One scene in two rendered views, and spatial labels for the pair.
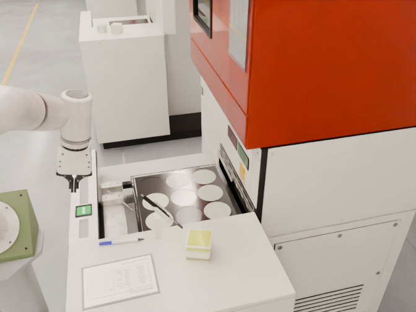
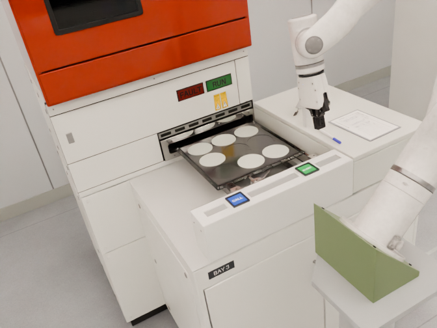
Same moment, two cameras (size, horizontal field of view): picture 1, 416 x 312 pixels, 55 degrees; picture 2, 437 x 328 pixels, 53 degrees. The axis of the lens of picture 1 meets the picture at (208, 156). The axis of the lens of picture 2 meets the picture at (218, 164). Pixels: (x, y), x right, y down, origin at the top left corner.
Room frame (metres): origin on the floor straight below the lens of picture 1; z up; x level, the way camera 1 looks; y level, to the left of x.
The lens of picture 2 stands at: (1.50, 1.55, 1.73)
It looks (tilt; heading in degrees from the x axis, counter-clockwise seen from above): 31 degrees down; 261
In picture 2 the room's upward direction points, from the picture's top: 9 degrees counter-clockwise
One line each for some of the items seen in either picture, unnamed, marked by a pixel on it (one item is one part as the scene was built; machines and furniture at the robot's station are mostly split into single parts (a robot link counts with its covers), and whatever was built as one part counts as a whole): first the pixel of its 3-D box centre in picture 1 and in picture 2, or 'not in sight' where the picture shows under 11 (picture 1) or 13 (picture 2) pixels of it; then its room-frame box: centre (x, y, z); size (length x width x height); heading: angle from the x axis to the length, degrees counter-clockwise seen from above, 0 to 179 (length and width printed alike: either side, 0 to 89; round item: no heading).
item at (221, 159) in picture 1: (233, 187); (209, 133); (1.25, -0.10, 0.89); 0.44 x 0.02 x 0.10; 14
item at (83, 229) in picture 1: (86, 203); (276, 202); (1.16, 0.47, 0.89); 0.55 x 0.09 x 0.14; 14
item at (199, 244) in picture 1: (199, 246); not in sight; (0.84, 0.03, 1.00); 0.07 x 0.07 x 0.07; 84
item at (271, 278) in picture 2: not in sight; (278, 250); (1.09, 0.18, 0.41); 0.97 x 0.64 x 0.82; 14
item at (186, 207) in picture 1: (183, 197); (237, 150); (1.19, 0.10, 0.90); 0.34 x 0.34 x 0.01; 14
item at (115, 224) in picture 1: (115, 218); not in sight; (1.11, 0.35, 0.87); 0.36 x 0.08 x 0.03; 14
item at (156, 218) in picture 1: (162, 219); (304, 108); (0.92, 0.14, 1.03); 0.06 x 0.04 x 0.13; 104
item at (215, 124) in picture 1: (225, 138); (164, 119); (1.43, -0.07, 1.02); 0.82 x 0.03 x 0.40; 14
